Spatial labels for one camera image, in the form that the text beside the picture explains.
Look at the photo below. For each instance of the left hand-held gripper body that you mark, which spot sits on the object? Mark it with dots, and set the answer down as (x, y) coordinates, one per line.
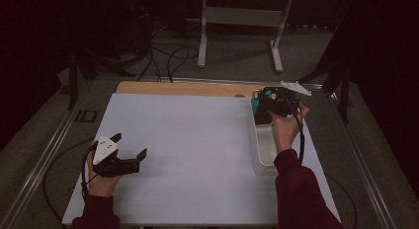
(112, 168)

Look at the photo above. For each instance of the person's right hand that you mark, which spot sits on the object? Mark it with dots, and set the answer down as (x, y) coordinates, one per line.
(286, 130)

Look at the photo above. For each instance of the black phone case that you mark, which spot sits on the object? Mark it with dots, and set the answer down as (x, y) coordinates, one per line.
(262, 117)

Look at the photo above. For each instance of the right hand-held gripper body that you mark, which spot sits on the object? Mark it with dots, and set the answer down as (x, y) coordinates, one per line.
(280, 102)

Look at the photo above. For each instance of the person's left hand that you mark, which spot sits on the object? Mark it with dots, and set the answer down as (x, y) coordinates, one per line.
(100, 186)

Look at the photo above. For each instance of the white table mat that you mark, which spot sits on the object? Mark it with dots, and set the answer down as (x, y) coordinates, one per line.
(197, 156)

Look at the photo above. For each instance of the black tripod stand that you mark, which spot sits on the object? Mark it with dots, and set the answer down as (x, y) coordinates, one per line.
(73, 87)
(344, 97)

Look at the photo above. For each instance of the white metal stand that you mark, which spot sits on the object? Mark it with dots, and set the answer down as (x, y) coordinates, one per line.
(242, 16)

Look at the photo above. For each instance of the white plastic bin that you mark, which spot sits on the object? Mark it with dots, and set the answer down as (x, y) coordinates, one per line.
(265, 150)

